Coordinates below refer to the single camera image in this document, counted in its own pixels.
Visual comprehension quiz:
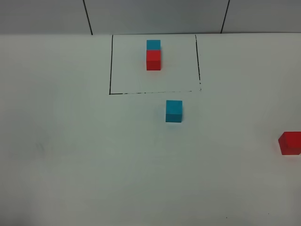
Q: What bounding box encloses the red template cube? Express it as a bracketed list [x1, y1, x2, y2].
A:
[146, 50, 161, 71]

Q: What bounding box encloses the blue template cube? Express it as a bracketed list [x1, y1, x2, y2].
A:
[146, 40, 161, 50]

